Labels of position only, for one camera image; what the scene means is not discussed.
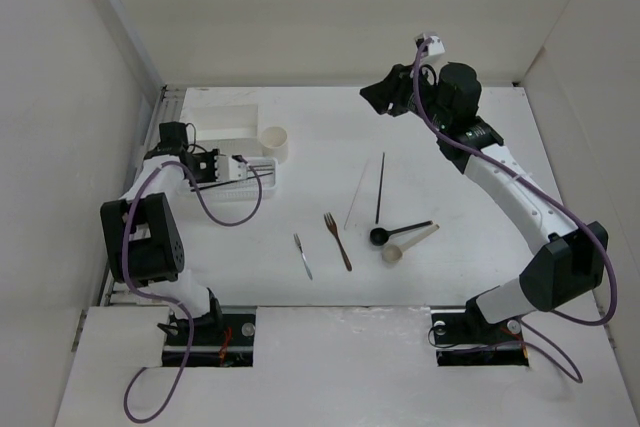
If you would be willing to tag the white perforated flat tray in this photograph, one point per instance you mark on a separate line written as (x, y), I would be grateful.
(238, 196)

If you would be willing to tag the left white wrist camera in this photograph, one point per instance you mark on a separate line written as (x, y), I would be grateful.
(230, 168)

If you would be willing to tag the black thin chopstick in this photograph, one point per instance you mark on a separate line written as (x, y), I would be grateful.
(249, 185)

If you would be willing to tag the white chopstick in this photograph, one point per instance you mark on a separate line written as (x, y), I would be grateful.
(356, 193)

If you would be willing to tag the white perforated square box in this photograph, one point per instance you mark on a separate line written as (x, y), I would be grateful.
(233, 129)

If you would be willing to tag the black spoon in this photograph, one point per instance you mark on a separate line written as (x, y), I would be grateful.
(379, 236)

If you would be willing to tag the brown wooden fork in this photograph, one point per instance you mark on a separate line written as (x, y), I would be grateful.
(333, 229)

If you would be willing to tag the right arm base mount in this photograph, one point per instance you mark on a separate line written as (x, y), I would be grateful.
(461, 341)

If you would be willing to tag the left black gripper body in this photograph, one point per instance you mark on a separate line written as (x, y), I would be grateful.
(204, 166)

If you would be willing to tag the small silver fork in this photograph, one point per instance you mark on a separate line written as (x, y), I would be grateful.
(299, 246)

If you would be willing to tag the cream cylindrical cup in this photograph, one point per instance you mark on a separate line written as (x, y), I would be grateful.
(274, 143)

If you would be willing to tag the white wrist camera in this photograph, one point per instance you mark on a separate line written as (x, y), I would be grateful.
(429, 45)
(230, 168)

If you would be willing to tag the cream spoon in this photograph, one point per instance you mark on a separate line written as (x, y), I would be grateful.
(392, 253)

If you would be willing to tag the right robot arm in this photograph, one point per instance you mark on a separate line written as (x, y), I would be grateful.
(568, 255)

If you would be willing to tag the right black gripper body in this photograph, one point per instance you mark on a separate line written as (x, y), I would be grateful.
(403, 83)

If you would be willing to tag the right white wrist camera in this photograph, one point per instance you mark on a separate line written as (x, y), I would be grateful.
(429, 45)

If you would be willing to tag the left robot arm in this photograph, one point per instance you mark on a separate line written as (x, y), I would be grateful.
(142, 240)

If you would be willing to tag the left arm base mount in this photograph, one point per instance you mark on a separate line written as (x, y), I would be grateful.
(224, 342)

